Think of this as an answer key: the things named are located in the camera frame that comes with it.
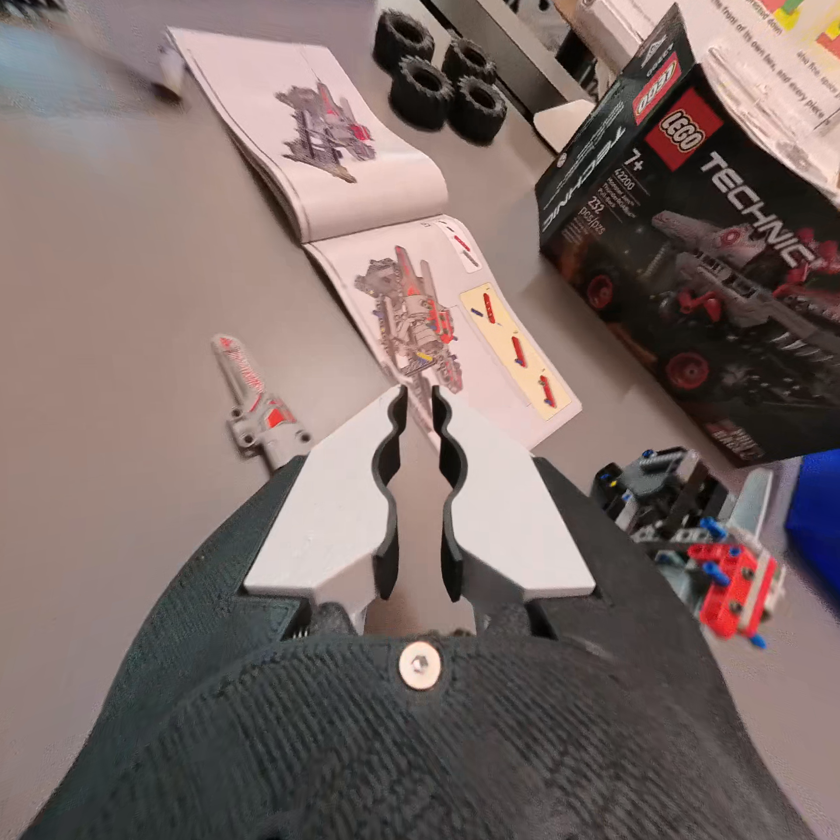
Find white printed paper sheet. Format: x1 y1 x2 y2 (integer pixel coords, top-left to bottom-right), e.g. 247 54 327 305
669 0 840 211

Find blue object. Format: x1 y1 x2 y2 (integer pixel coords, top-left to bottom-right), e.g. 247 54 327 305
784 449 840 595

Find grey toy panel red sticker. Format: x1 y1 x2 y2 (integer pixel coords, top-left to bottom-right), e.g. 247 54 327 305
211 333 315 470

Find white instruction booklet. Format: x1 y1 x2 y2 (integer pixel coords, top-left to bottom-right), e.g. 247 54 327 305
164 26 584 454

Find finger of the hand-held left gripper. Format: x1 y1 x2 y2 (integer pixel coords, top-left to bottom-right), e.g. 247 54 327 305
62 0 188 102

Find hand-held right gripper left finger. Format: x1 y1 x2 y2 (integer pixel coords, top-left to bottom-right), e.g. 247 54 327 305
243 385 409 634

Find black toy tyre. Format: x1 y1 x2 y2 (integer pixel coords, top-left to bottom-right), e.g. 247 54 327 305
373 10 435 73
441 38 497 86
388 56 455 131
449 75 508 145

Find partly built toy vehicle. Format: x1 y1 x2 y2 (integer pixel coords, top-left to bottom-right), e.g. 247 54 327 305
591 446 788 651

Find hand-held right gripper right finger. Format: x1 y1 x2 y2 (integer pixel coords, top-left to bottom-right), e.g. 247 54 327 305
432 385 597 632

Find black toy set box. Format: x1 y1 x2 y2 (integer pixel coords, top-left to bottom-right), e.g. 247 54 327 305
535 3 840 468

